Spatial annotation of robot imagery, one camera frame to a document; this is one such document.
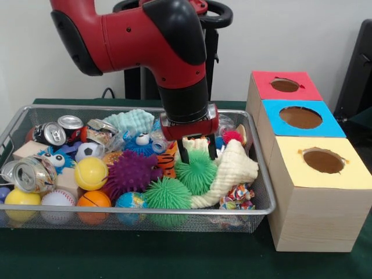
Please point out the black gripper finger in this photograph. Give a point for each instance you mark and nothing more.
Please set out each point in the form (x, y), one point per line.
(211, 147)
(183, 151)

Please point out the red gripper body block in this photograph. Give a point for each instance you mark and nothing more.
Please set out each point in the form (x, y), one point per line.
(190, 129)

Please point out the tiger striped plush toy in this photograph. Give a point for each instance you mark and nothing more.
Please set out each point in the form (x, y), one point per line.
(167, 165)

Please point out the green spiky ball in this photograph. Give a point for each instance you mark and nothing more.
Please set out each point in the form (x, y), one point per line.
(167, 196)
(196, 173)

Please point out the cream muslin cloth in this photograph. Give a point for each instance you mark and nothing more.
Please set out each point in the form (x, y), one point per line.
(235, 171)

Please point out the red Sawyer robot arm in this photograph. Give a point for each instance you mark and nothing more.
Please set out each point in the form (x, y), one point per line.
(163, 46)

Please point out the shallow clear mesh bin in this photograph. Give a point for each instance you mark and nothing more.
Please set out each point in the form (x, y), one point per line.
(258, 206)

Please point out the wooden box with three holes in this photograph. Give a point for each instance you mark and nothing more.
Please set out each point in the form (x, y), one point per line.
(317, 203)

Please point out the small blue fuzzy toy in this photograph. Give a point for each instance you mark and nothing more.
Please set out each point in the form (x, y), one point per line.
(138, 144)

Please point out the purple spiky ball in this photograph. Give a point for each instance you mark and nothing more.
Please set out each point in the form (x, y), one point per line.
(132, 173)

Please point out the yellow tennis ball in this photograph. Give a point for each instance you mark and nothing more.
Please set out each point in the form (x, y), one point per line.
(91, 173)

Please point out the orange basketball toy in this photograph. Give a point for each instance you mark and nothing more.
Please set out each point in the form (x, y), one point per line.
(94, 203)

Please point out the black chair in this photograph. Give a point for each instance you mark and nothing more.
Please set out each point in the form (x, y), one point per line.
(357, 75)

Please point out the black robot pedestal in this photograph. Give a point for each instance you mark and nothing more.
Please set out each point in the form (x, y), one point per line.
(209, 52)

